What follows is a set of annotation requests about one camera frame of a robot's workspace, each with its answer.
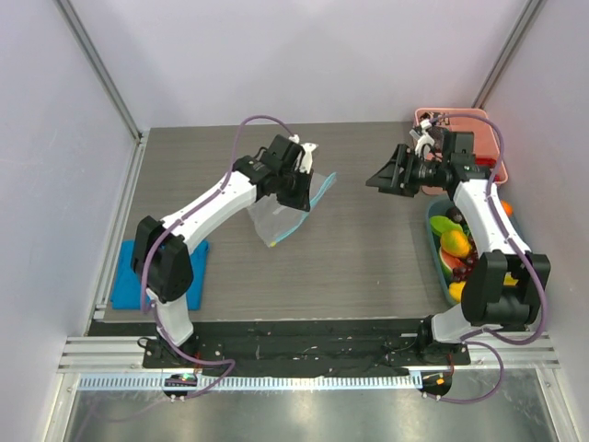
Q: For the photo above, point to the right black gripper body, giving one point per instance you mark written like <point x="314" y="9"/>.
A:
<point x="402" y="169"/>

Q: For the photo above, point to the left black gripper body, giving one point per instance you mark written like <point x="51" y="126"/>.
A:
<point x="294" y="188"/>

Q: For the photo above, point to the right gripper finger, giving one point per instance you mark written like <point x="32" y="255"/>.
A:
<point x="395" y="165"/>
<point x="385" y="185"/>

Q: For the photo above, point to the clear zip top bag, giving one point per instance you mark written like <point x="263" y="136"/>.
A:
<point x="274" y="222"/>

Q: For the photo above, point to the orange green mango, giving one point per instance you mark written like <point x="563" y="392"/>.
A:
<point x="455" y="242"/>

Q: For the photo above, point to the purple grape bunch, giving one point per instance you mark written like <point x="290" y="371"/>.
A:
<point x="462" y="268"/>

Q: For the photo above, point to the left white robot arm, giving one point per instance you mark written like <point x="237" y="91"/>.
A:
<point x="162" y="247"/>

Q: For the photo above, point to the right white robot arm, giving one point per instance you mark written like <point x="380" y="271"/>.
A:
<point x="507" y="286"/>

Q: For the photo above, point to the blue fruit bin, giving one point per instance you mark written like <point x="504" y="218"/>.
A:
<point x="438" y="206"/>

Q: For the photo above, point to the green starfruit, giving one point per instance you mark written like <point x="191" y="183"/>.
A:
<point x="440" y="224"/>

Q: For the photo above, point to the black parts in tray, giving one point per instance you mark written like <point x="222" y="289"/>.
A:
<point x="430" y="117"/>

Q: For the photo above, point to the red clips in tray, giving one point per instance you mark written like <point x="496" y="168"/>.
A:
<point x="487" y="162"/>

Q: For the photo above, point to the pink compartment tray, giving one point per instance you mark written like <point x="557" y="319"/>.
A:
<point x="469" y="124"/>

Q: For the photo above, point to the watermelon slice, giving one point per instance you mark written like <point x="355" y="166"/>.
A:
<point x="448" y="263"/>

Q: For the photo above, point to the blue folded cloth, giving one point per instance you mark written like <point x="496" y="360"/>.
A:
<point x="125" y="293"/>

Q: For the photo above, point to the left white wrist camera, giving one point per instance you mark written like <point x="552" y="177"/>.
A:
<point x="305" y="158"/>

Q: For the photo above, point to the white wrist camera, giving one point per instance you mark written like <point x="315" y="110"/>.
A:
<point x="305" y="158"/>
<point x="427" y="137"/>

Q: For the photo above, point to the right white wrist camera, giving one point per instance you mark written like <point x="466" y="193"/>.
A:
<point x="427" y="137"/>

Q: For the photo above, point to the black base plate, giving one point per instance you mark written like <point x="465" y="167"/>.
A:
<point x="305" y="348"/>

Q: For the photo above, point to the white slotted cable duct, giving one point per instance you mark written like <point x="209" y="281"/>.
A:
<point x="180" y="382"/>

